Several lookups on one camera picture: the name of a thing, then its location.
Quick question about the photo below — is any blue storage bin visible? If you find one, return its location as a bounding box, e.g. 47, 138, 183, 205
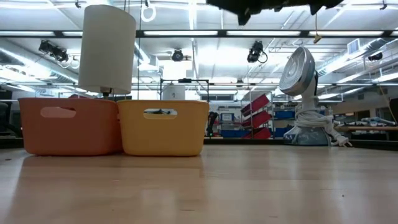
220, 129, 252, 139

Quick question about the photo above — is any white cylindrical tank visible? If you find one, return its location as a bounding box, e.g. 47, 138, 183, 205
161, 83, 187, 101

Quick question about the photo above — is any background wooden workbench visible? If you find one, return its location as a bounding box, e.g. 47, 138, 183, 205
334, 115, 398, 141

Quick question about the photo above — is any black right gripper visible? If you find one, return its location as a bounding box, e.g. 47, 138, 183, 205
205, 0, 345, 27

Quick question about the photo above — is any yellow plastic bin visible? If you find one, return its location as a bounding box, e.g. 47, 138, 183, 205
116, 99, 210, 157

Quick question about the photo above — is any orange plastic bin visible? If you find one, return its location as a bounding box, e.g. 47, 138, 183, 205
17, 97, 123, 157

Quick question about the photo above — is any black metal gantry frame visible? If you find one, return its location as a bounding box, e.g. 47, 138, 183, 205
159, 78, 210, 102

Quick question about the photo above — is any yellow hanging connector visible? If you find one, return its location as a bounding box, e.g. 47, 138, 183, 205
313, 12, 323, 44

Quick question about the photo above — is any round black lamp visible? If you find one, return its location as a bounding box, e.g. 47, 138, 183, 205
171, 49, 191, 62

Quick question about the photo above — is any small grey desk fan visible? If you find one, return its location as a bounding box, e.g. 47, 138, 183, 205
278, 46, 354, 147

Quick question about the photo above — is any white air vent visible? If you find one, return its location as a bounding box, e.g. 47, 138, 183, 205
347, 39, 362, 55

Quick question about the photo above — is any red folded panel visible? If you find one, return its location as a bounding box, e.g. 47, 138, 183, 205
239, 93, 274, 140

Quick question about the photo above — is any white cylinder lamp wooden base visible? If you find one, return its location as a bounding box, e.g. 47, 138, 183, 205
77, 4, 137, 100

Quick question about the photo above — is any blue shelf crate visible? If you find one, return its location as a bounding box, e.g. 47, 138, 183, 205
273, 125, 293, 138
273, 110, 296, 121

